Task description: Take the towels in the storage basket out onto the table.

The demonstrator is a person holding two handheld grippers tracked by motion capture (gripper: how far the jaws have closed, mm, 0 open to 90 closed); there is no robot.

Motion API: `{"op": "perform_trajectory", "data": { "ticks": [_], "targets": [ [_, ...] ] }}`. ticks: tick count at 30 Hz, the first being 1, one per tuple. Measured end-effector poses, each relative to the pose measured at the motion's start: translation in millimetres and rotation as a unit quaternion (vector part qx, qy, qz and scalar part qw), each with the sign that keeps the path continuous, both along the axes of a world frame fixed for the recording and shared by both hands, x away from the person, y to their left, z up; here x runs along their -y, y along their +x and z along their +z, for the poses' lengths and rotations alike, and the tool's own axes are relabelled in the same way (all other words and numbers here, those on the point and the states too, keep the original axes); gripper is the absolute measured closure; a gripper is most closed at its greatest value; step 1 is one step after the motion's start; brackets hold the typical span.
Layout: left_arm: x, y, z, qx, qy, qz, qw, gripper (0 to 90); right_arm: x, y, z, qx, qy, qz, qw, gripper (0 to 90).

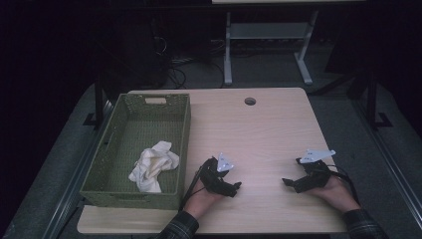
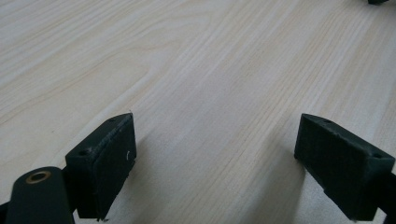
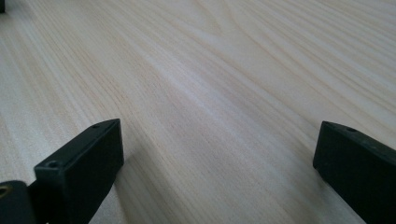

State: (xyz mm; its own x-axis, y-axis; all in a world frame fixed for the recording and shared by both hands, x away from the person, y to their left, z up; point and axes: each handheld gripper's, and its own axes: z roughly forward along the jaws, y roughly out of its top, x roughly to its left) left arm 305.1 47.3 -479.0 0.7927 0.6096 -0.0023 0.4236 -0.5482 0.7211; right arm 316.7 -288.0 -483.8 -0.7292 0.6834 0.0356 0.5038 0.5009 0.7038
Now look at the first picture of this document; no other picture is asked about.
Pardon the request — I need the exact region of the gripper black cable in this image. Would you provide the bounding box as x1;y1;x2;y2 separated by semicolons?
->
326;163;361;205
179;163;206;212

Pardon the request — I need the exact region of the tangle of black floor cables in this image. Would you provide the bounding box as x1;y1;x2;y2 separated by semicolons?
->
150;34;227;90

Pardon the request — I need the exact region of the white metal table frame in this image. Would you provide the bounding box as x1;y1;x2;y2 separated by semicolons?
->
212;0;366;87

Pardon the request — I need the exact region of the green woven basket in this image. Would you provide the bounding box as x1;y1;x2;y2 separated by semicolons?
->
79;93;192;211

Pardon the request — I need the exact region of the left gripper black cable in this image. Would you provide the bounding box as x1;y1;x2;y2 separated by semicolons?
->
179;163;206;212

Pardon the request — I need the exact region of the person's left hand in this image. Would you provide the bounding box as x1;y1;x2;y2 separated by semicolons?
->
183;186;227;221

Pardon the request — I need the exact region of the black metal stand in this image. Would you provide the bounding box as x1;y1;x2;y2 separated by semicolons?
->
364;69;394;131
83;73;105;129

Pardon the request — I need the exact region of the person's right hand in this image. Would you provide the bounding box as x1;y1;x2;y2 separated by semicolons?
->
309;174;361;214

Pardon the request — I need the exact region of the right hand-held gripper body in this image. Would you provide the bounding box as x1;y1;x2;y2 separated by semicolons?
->
295;148;336;194

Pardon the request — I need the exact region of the white towel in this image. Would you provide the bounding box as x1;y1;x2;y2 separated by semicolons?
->
127;140;181;194

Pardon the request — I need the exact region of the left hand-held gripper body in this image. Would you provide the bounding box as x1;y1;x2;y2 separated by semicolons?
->
198;152;235;197

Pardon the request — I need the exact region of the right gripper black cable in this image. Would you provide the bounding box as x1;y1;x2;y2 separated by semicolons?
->
326;163;361;205

